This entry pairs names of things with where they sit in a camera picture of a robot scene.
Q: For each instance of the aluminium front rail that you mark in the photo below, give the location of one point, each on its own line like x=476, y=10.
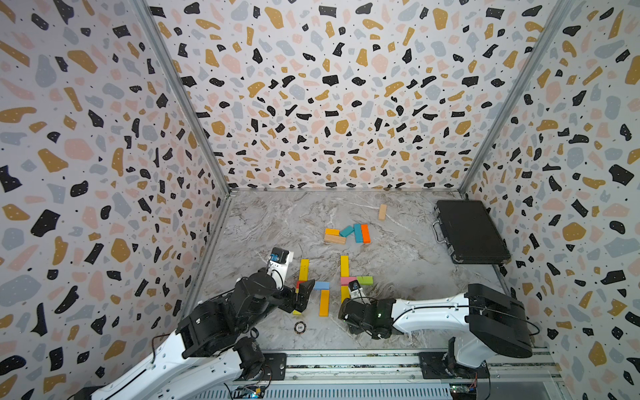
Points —
x=401, y=366

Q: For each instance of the circuit board with leds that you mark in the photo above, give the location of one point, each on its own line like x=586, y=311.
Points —
x=248, y=392

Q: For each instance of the orange block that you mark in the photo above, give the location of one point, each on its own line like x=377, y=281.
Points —
x=365, y=233

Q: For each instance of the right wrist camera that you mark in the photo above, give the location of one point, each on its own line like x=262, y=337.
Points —
x=355, y=289

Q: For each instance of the pink block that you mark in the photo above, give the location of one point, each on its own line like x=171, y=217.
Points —
x=345, y=281

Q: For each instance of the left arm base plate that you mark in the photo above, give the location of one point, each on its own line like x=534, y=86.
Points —
x=273, y=368

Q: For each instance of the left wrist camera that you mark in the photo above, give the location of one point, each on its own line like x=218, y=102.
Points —
x=278, y=263

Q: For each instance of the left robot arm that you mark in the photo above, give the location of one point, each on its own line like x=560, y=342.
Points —
x=212, y=345

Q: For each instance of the orange-yellow small block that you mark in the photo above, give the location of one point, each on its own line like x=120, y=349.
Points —
x=332, y=232

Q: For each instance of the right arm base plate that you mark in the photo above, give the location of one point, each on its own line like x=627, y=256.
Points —
x=439, y=365

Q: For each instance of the teal block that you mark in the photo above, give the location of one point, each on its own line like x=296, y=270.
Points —
x=358, y=234
x=347, y=231

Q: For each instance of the light blue block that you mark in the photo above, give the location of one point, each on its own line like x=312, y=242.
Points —
x=321, y=285

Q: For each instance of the green block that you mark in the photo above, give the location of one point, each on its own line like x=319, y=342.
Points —
x=365, y=280

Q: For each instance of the tan wooden block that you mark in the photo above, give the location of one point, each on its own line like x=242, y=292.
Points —
x=335, y=239

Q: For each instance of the teal block tilted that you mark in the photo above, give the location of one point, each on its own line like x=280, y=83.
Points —
x=347, y=231

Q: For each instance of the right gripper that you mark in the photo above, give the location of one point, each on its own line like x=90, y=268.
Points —
x=354, y=331

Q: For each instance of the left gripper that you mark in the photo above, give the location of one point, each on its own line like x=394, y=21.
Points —
x=292, y=302

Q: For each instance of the black briefcase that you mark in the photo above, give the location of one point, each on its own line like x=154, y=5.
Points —
x=468, y=233

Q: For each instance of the tan block upper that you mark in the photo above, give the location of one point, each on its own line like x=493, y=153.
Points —
x=382, y=213

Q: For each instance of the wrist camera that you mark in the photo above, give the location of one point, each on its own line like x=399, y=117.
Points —
x=278, y=263
x=355, y=289

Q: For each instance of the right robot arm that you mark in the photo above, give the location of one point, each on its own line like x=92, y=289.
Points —
x=484, y=322

